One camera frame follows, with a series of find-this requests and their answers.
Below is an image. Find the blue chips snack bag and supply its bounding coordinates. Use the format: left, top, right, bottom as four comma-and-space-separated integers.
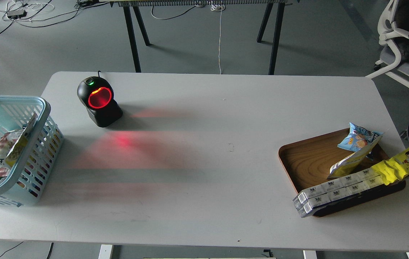
337, 122, 383, 152

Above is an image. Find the yellow white snack pouch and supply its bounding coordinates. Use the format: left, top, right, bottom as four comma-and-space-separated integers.
327, 135, 383, 179

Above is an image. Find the black barcode scanner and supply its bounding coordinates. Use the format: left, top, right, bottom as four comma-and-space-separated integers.
77, 71, 123, 128

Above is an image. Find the white hanging cable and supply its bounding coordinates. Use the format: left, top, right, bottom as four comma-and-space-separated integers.
210, 3, 225, 74

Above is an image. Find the yellow nut snack pouch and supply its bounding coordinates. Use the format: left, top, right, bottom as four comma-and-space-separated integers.
5, 113, 38, 168

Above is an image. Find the red white snack bag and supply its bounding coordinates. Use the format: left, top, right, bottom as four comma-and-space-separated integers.
0, 130, 23, 183

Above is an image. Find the yellow cartoon snack bag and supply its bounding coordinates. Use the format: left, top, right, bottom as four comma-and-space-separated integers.
370, 148, 409, 185

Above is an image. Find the wooden oval tray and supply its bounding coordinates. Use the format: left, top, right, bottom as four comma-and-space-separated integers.
278, 128, 406, 217

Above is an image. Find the light blue plastic basket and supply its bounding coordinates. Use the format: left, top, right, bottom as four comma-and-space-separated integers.
0, 96, 64, 207

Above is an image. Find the black trestle background table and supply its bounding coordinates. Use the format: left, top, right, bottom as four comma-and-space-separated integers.
118, 0, 300, 76

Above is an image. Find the black power strip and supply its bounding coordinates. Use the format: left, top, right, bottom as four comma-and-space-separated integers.
7, 9, 27, 19

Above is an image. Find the white boxed snack pack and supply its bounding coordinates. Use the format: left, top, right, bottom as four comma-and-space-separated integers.
292, 169, 384, 218

